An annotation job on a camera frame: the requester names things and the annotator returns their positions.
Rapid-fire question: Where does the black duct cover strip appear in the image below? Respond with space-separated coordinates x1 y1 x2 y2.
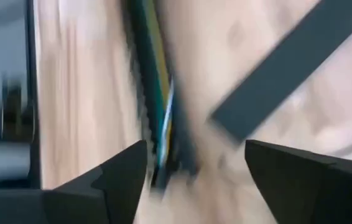
208 0 352 144

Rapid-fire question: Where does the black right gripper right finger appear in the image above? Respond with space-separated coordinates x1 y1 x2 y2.
244 139 352 224

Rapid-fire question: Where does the bundle of coloured cables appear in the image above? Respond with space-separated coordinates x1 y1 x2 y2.
131 0 166 153

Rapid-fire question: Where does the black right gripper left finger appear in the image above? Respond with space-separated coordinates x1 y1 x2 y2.
0 139 148 224

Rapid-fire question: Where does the black slotted cable duct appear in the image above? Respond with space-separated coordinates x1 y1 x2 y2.
121 0 200 190

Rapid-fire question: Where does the white cable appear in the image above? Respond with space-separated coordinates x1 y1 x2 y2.
159 79 175 167

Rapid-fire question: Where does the black aluminium table frame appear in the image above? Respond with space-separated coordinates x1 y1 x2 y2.
24 0 42 190

